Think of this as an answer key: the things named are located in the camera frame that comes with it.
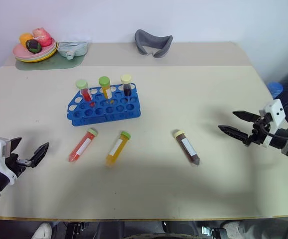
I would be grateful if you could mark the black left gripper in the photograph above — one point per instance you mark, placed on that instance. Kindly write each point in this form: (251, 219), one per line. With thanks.
(14, 164)

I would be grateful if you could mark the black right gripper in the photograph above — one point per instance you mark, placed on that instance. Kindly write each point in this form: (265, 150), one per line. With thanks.
(257, 133)

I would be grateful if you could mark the red liquid tube, green cap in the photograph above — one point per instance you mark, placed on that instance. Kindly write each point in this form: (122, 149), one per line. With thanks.
(86, 94)
(82, 147)

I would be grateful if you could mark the dark liquid tube, yellow cap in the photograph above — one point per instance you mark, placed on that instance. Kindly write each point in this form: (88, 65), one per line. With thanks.
(127, 90)
(187, 147)

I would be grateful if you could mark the yellow liquid tube, green cap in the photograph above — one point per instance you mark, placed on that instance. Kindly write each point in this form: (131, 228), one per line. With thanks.
(106, 91)
(116, 149)

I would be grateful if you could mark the blue tube rack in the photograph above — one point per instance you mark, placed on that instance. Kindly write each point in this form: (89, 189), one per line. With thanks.
(114, 115)

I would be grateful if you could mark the blue bottle cap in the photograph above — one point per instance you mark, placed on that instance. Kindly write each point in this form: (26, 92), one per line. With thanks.
(275, 89)

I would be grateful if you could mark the white rounded shape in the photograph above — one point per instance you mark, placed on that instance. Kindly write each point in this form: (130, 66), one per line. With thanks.
(43, 231)

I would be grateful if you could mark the green placemat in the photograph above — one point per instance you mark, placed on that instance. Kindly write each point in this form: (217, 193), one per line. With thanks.
(56, 63)

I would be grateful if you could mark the stack of coloured plates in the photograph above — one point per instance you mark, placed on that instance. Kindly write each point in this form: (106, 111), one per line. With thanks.
(48, 56)

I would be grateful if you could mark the pink plate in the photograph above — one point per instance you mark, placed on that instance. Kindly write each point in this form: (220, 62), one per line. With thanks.
(20, 51)

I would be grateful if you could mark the dark brown green toy ball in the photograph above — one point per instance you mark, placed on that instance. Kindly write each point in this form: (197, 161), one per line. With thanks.
(33, 46)

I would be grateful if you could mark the pale blue fabric pouch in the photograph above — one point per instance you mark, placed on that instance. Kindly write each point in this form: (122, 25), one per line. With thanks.
(71, 48)

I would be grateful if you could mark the orange toy fruit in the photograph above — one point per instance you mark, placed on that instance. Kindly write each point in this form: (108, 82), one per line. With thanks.
(25, 37)

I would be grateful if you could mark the pink toy peach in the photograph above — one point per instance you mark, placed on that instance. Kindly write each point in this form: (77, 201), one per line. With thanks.
(43, 37)

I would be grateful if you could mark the grey foam face pad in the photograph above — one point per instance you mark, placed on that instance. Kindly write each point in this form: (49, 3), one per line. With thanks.
(144, 44)

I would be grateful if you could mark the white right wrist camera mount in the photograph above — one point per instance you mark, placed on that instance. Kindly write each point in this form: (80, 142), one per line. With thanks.
(276, 112)

